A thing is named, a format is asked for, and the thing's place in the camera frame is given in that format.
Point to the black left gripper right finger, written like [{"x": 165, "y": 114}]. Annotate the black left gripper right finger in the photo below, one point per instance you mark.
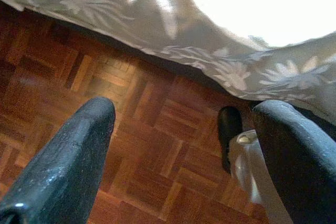
[{"x": 302, "y": 169}]

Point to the beige floral bed sheet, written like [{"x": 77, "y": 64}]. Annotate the beige floral bed sheet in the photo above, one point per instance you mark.
[{"x": 183, "y": 24}]

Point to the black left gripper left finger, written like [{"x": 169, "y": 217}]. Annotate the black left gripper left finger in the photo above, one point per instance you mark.
[{"x": 60, "y": 169}]

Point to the black robot left foot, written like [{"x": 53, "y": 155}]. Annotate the black robot left foot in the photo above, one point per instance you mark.
[{"x": 228, "y": 129}]

